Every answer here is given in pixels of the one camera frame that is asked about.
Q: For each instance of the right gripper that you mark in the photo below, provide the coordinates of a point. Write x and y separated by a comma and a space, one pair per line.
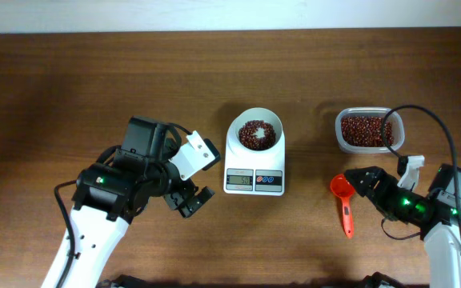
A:
377, 186

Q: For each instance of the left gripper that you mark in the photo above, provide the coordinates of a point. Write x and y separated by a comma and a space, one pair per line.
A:
177, 201

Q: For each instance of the orange measuring scoop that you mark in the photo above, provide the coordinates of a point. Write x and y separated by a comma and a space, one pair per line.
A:
343, 190

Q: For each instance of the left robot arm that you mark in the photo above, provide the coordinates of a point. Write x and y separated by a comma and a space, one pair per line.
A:
155, 160

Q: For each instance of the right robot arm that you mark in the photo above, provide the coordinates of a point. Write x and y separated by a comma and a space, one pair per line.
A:
439, 223

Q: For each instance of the white digital kitchen scale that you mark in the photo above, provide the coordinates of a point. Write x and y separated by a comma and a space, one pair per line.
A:
254, 172

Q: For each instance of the red adzuki beans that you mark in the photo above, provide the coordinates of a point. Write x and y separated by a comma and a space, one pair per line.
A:
362, 131

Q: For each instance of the clear plastic bean container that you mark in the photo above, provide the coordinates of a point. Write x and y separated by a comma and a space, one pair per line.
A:
394, 130

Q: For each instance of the white round bowl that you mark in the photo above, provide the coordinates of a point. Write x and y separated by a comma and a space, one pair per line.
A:
255, 114

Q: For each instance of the red beans in bowl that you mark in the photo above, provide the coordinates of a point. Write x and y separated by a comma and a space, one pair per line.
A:
257, 135

